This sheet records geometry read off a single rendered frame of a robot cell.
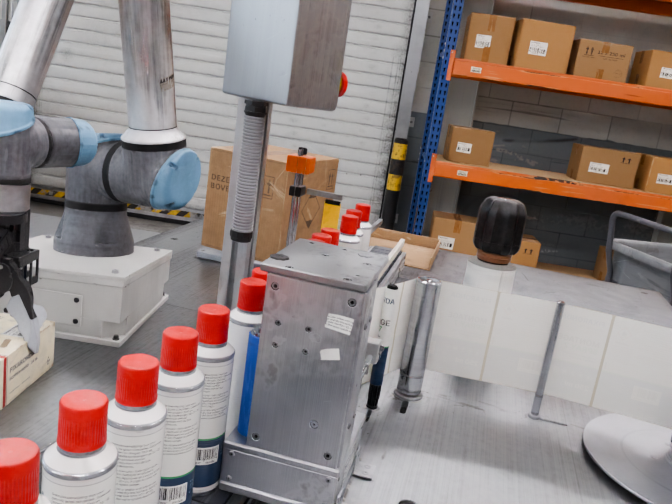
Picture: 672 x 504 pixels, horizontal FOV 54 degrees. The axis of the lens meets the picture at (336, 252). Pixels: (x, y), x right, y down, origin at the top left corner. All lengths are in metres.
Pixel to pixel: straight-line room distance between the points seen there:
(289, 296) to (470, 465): 0.37
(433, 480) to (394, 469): 0.05
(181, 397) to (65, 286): 0.63
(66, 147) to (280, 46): 0.35
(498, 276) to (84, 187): 0.77
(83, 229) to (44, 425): 0.46
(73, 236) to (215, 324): 0.70
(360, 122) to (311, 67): 4.48
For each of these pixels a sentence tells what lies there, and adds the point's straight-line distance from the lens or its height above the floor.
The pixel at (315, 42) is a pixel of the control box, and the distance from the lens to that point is 0.97.
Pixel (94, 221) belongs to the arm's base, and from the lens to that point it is 1.34.
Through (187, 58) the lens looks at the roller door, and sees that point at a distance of 5.65.
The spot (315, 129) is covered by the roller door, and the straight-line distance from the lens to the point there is 5.47.
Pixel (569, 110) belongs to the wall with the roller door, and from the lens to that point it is 5.77.
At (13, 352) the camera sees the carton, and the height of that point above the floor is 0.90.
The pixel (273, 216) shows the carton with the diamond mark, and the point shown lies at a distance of 1.72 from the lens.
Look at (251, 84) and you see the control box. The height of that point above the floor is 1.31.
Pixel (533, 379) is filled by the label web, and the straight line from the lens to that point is 1.07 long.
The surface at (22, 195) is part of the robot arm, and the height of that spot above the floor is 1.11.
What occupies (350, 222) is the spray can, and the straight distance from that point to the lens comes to 1.27.
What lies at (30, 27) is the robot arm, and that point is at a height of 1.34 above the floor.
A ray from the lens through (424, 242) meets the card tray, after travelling 2.30.
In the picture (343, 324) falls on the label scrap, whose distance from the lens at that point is 0.66.
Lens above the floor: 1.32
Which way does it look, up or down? 14 degrees down
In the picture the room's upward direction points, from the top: 9 degrees clockwise
